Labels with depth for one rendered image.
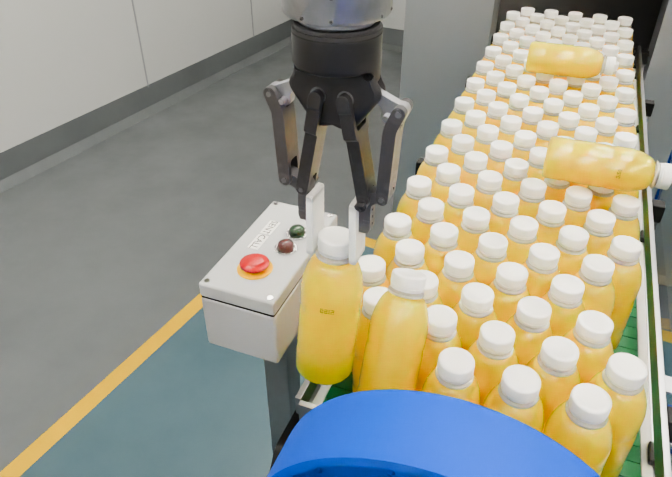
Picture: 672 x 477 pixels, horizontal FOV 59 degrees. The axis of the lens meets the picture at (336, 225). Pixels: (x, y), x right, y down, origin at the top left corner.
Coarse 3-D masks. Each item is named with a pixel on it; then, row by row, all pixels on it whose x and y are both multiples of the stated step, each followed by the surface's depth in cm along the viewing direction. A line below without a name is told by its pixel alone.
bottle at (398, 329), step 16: (384, 304) 66; (400, 304) 65; (416, 304) 66; (384, 320) 66; (400, 320) 65; (416, 320) 65; (368, 336) 68; (384, 336) 66; (400, 336) 65; (416, 336) 66; (368, 352) 68; (384, 352) 66; (400, 352) 66; (416, 352) 66; (368, 368) 68; (384, 368) 66; (400, 368) 66; (416, 368) 67; (368, 384) 68; (384, 384) 67; (400, 384) 67; (416, 384) 69
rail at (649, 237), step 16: (640, 48) 180; (640, 64) 168; (640, 80) 158; (640, 96) 151; (640, 112) 144; (640, 128) 138; (640, 144) 133; (656, 272) 92; (656, 288) 89; (656, 304) 86; (656, 320) 83; (656, 336) 81; (656, 352) 78; (656, 368) 77; (656, 384) 75; (656, 400) 73; (656, 416) 72; (656, 432) 70; (656, 448) 69; (656, 464) 67
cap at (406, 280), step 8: (392, 272) 67; (400, 272) 67; (408, 272) 67; (416, 272) 68; (392, 280) 67; (400, 280) 66; (408, 280) 65; (416, 280) 65; (424, 280) 66; (400, 288) 66; (408, 288) 65; (416, 288) 66
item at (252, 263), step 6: (246, 258) 73; (252, 258) 73; (258, 258) 73; (264, 258) 73; (240, 264) 72; (246, 264) 72; (252, 264) 72; (258, 264) 72; (264, 264) 72; (246, 270) 72; (252, 270) 71; (258, 270) 72
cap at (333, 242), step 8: (320, 232) 61; (328, 232) 61; (336, 232) 62; (344, 232) 62; (320, 240) 60; (328, 240) 60; (336, 240) 60; (344, 240) 60; (320, 248) 61; (328, 248) 60; (336, 248) 60; (344, 248) 60; (328, 256) 60; (336, 256) 60; (344, 256) 60
